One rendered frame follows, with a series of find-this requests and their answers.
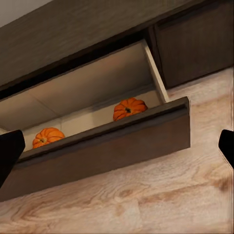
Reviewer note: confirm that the pumpkin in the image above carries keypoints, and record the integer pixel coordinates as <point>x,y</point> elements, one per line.
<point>46,136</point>
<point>129,107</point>

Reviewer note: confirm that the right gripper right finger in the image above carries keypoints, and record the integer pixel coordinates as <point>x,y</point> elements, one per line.
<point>226,145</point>

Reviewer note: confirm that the cabinet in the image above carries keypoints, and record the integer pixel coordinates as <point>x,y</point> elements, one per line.
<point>69,63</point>

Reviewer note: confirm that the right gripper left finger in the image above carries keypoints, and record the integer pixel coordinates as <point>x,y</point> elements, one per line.
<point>12,144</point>

